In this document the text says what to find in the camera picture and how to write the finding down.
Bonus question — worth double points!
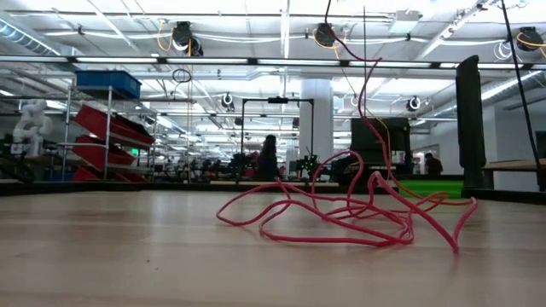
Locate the red cord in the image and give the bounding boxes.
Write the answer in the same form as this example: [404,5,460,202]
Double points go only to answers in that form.
[216,0,479,255]

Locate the person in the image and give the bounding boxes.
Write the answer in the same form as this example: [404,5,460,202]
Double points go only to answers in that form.
[424,152,444,177]
[255,134,281,181]

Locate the white pillar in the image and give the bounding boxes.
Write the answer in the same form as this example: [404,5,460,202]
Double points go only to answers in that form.
[299,78,334,165]

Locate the black cabinet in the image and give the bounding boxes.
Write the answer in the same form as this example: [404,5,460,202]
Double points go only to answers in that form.
[350,118,412,180]

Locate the red bin cart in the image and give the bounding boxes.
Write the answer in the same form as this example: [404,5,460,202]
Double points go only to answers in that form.
[59,84,157,182]

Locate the green plastic tray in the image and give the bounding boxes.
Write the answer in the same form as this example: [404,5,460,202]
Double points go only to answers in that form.
[398,179,464,200]

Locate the red storage bin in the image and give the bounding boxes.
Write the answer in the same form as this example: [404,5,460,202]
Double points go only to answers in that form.
[71,165,150,183]
[76,104,155,148]
[71,135,137,166]

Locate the blue storage bin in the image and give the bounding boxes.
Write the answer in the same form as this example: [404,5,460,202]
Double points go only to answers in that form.
[75,70,142,100]

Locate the wooden top desk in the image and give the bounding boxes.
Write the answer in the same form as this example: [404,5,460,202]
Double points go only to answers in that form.
[481,159,546,192]

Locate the black robot station frame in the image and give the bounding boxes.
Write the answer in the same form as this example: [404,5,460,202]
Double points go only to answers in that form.
[241,96,316,184]

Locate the yellow hanging cable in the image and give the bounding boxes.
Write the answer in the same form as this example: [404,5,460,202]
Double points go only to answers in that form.
[375,117,392,180]

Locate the black ceiling cable reel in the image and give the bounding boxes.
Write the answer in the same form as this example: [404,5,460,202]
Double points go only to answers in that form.
[172,20,204,57]
[515,26,546,53]
[313,22,338,49]

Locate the thin black hanging cable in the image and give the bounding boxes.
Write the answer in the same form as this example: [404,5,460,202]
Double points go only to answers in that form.
[499,0,543,171]

